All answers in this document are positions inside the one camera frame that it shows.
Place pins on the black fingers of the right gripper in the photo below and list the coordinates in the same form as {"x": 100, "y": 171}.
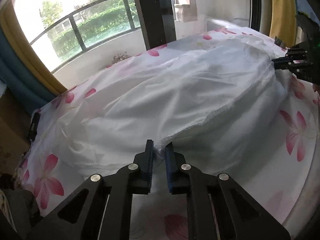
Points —
{"x": 296, "y": 60}

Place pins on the yellow curtain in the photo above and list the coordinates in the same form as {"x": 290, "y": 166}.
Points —
{"x": 20, "y": 45}
{"x": 283, "y": 21}

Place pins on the yellow curtain left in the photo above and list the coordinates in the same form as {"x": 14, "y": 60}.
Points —
{"x": 20, "y": 45}

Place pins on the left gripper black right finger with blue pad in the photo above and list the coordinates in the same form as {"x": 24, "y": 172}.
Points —
{"x": 217, "y": 206}

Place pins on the white fabric sheet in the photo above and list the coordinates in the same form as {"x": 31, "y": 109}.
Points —
{"x": 209, "y": 99}

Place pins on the brown cardboard box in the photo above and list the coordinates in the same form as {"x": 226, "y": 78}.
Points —
{"x": 15, "y": 122}

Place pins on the black remote on bed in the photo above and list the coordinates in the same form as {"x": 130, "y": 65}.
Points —
{"x": 33, "y": 126}

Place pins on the dark door frame post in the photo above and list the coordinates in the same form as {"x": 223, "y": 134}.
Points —
{"x": 156, "y": 21}

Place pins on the yellow curtain right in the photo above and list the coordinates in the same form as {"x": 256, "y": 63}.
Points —
{"x": 283, "y": 21}

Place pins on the teal curtain left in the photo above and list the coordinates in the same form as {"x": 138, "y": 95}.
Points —
{"x": 26, "y": 88}

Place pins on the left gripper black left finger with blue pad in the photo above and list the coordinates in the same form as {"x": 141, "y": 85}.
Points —
{"x": 100, "y": 208}

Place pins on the potted dry plant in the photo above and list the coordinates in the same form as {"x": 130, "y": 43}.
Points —
{"x": 120, "y": 57}

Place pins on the black balcony railing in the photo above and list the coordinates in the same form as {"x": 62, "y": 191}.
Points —
{"x": 84, "y": 29}

